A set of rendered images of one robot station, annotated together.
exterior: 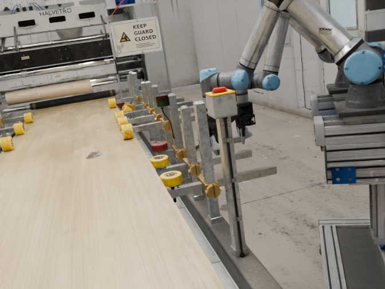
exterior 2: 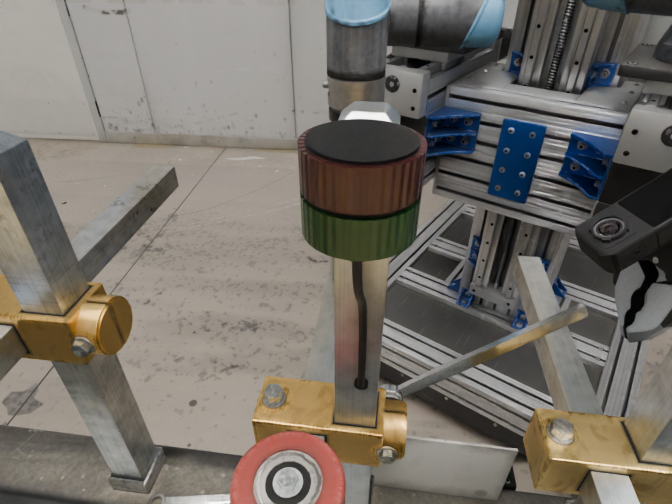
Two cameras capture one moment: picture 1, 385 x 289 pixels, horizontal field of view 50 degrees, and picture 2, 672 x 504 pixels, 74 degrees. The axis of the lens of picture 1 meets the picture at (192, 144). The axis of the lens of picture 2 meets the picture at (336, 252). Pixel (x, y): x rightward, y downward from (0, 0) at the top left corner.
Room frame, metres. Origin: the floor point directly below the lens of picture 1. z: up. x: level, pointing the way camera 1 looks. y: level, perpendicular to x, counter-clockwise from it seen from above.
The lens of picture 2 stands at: (1.85, 0.30, 1.22)
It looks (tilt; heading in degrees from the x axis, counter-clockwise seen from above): 35 degrees down; 290
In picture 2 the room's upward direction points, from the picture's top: straight up
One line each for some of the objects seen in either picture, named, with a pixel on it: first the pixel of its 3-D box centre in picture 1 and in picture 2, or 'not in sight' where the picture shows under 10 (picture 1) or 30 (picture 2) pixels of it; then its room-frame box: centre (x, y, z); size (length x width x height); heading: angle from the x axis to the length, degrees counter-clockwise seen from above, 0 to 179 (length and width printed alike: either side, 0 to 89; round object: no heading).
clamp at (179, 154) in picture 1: (179, 152); (331, 424); (1.94, 0.07, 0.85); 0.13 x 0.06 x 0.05; 12
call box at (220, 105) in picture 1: (221, 104); not in sight; (1.18, -0.10, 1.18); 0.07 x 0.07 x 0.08; 12
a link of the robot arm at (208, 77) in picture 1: (210, 82); not in sight; (1.67, -0.11, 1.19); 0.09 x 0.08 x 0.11; 64
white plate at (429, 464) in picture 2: not in sight; (383, 459); (1.90, 0.03, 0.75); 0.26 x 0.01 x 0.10; 12
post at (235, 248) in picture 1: (231, 187); not in sight; (1.18, -0.10, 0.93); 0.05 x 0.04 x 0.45; 12
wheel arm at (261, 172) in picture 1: (223, 181); not in sight; (1.48, -0.10, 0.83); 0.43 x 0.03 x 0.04; 102
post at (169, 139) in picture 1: (169, 137); (95, 378); (2.16, 0.12, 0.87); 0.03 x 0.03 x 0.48; 12
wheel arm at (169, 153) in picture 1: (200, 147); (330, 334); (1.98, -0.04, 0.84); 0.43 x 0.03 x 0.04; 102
